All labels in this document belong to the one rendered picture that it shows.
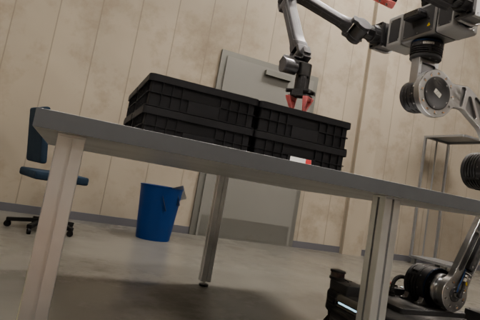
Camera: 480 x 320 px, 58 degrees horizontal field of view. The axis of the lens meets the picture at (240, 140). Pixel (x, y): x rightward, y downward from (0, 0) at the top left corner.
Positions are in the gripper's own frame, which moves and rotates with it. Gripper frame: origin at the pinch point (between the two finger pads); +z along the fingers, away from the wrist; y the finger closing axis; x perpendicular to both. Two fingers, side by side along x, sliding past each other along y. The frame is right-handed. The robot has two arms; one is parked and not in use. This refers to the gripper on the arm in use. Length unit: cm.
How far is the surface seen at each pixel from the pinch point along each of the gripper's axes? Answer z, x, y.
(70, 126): 22, -94, -8
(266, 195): 51, 319, -168
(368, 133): -49, 427, -88
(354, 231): 81, 423, -86
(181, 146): 22, -75, 6
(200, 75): -74, 241, -238
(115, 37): -92, 161, -298
